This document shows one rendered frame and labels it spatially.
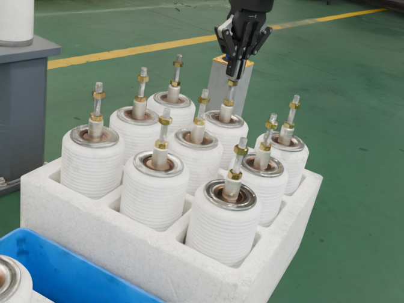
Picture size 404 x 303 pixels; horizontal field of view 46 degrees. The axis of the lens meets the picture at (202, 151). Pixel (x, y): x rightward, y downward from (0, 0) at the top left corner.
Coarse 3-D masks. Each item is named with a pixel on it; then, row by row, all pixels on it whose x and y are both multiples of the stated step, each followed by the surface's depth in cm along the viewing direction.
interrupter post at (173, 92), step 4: (168, 88) 92; (172, 88) 91; (176, 88) 91; (168, 92) 92; (172, 92) 91; (176, 92) 92; (168, 96) 92; (172, 96) 92; (176, 96) 92; (168, 100) 92; (172, 100) 92; (176, 100) 93
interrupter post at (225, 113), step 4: (224, 108) 87; (228, 108) 87; (232, 108) 88; (220, 112) 88; (224, 112) 88; (228, 112) 88; (220, 116) 88; (224, 116) 88; (228, 116) 88; (220, 120) 89; (224, 120) 88; (228, 120) 89
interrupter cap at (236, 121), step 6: (210, 114) 90; (216, 114) 90; (234, 114) 92; (210, 120) 87; (216, 120) 88; (234, 120) 90; (240, 120) 90; (222, 126) 86; (228, 126) 86; (234, 126) 86; (240, 126) 87
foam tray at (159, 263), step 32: (32, 192) 73; (64, 192) 72; (32, 224) 76; (64, 224) 72; (96, 224) 69; (128, 224) 68; (288, 224) 75; (96, 256) 71; (128, 256) 68; (160, 256) 65; (192, 256) 64; (256, 256) 66; (288, 256) 88; (160, 288) 67; (192, 288) 64; (224, 288) 62; (256, 288) 66
